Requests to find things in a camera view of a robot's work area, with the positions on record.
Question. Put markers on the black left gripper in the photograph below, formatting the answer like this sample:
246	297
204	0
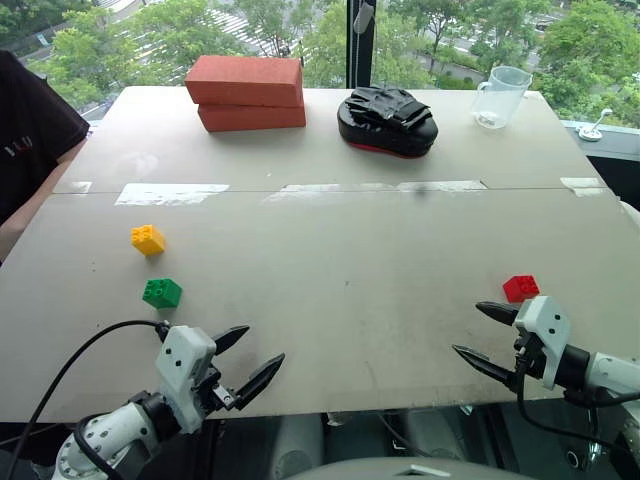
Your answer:
216	387

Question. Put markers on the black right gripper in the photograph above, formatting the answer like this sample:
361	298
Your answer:
526	357

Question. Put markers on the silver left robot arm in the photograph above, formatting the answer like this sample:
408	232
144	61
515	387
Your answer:
107	437

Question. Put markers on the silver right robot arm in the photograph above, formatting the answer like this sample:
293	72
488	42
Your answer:
607	372

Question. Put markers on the red toy block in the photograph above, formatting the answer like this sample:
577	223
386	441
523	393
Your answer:
521	287

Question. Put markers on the green toy block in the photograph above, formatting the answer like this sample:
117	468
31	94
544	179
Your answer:
162	292

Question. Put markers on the yellow toy block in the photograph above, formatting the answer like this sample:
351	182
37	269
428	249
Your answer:
148	240

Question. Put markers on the black boxing focus mitt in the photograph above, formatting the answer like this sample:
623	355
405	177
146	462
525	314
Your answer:
387	122

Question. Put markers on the red brick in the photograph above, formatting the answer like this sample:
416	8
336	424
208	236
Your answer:
250	117
245	80

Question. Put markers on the clear plastic measuring jug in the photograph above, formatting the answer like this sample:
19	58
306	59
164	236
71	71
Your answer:
500	97

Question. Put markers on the person in dark shirt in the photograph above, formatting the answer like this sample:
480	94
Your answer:
30	145

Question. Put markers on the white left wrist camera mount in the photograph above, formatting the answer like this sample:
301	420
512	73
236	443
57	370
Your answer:
181	367

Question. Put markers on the black window frame post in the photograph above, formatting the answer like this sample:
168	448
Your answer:
358	45

